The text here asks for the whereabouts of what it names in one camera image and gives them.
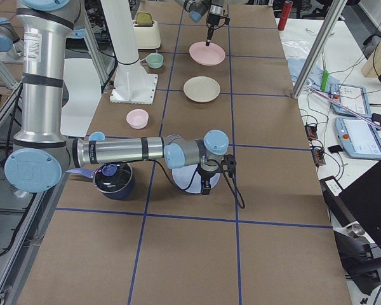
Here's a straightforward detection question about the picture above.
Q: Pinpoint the cream plate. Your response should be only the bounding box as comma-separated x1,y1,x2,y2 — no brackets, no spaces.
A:
183,76,221,103

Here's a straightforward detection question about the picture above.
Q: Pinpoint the clear plastic bag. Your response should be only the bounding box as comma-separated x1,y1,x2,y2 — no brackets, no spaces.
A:
279,28,317,59

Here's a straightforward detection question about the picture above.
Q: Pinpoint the lower teach pendant tablet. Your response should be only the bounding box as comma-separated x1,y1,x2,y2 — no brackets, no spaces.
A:
335,117,381,160

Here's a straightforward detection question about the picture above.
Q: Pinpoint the black laptop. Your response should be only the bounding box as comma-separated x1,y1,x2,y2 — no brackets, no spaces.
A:
320,160,381,245

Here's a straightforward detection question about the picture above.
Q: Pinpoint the pink plate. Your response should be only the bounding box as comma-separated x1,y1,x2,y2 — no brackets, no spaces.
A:
189,41,225,66

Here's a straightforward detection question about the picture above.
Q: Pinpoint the aluminium frame post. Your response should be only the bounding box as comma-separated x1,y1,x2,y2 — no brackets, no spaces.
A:
291,0,347,99

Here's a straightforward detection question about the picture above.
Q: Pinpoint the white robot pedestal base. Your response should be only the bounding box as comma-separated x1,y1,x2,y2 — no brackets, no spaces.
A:
101,0,158,105

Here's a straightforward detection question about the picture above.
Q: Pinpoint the pink bowl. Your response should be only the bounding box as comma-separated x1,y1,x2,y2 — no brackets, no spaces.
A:
126,109,149,129

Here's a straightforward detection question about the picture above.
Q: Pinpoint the light blue cloth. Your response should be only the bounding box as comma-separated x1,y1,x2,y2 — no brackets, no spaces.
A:
287,57,340,93

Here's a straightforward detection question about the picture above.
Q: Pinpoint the bread slice in toaster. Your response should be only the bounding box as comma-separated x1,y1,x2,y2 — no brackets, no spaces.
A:
136,11,153,26

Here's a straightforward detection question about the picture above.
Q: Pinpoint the red cylinder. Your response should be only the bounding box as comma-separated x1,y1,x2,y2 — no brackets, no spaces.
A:
277,1,293,31

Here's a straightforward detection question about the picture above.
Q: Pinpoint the blue plate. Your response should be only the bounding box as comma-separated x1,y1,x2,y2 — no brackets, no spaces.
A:
172,165,202,194

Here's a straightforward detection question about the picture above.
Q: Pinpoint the dark blue pot with lid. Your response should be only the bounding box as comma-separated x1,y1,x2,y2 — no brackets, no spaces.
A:
67,162,135,200

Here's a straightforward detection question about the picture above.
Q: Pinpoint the teach pendant tablet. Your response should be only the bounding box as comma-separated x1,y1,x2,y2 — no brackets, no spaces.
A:
335,117,381,160
330,84,371,118

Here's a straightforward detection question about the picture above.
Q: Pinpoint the upper teach pendant tablet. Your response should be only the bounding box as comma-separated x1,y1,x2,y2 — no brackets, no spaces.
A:
330,84,371,118

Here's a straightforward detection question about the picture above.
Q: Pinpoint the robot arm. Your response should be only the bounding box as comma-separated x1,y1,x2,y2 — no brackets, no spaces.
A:
4,1,230,194
175,0,231,46

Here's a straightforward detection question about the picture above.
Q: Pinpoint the light blue cup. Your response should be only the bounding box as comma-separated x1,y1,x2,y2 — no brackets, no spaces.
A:
88,132,105,141

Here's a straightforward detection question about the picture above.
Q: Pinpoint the green bowl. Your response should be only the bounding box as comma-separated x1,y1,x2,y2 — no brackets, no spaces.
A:
145,53,164,69

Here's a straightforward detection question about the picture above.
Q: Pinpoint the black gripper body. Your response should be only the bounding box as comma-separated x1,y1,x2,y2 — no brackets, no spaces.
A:
197,154,237,178
208,4,230,30

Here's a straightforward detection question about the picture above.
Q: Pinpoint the green handled reacher grabber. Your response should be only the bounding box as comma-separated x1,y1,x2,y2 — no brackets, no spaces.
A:
307,53,381,131

